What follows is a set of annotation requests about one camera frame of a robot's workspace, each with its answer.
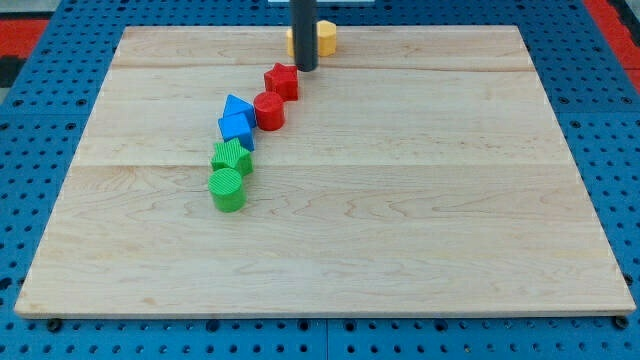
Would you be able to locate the yellow block behind rod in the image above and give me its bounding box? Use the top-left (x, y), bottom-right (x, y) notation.
top-left (286, 28), bottom-right (295, 57)

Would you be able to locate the green star block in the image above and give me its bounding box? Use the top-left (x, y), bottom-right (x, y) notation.
top-left (210, 138), bottom-right (253, 176)

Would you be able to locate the blue cube block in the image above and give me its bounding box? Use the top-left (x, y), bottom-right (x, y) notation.
top-left (218, 114), bottom-right (255, 151)

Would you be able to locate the wooden board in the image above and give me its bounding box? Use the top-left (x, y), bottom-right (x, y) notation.
top-left (15, 25), bottom-right (636, 319)

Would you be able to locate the green cylinder block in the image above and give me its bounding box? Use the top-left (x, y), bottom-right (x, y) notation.
top-left (208, 168), bottom-right (247, 213)

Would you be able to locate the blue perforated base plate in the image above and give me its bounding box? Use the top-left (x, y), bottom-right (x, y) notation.
top-left (1, 0), bottom-right (639, 359)

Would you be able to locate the blue triangle block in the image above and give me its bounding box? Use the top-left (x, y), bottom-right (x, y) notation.
top-left (223, 94), bottom-right (257, 128)

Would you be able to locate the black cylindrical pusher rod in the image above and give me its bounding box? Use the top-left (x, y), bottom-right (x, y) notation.
top-left (289, 0), bottom-right (318, 72)

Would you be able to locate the yellow hexagon block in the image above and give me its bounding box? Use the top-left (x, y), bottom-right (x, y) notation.
top-left (316, 20), bottom-right (337, 57)

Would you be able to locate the red cylinder block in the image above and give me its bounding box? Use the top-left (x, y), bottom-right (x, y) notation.
top-left (253, 91), bottom-right (285, 131)

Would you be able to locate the red star block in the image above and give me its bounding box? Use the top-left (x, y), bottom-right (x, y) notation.
top-left (263, 63), bottom-right (299, 102)

